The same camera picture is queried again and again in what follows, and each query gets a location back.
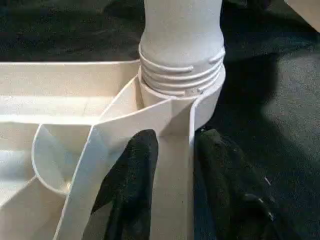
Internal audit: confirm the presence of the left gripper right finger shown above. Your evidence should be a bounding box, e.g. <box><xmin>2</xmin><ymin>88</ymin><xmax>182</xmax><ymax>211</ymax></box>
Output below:
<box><xmin>193</xmin><ymin>128</ymin><xmax>284</xmax><ymax>240</ymax></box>

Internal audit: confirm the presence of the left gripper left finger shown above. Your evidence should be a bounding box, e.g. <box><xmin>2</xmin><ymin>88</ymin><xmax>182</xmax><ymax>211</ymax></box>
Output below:
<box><xmin>82</xmin><ymin>128</ymin><xmax>160</xmax><ymax>240</ymax></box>

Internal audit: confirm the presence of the white plastic table top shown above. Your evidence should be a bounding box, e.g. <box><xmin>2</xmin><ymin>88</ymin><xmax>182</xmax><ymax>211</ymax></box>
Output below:
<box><xmin>0</xmin><ymin>59</ymin><xmax>226</xmax><ymax>240</ymax></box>

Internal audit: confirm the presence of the white plastic table leg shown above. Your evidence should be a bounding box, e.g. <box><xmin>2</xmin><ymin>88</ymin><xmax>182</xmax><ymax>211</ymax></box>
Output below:
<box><xmin>137</xmin><ymin>0</ymin><xmax>228</xmax><ymax>98</ymax></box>

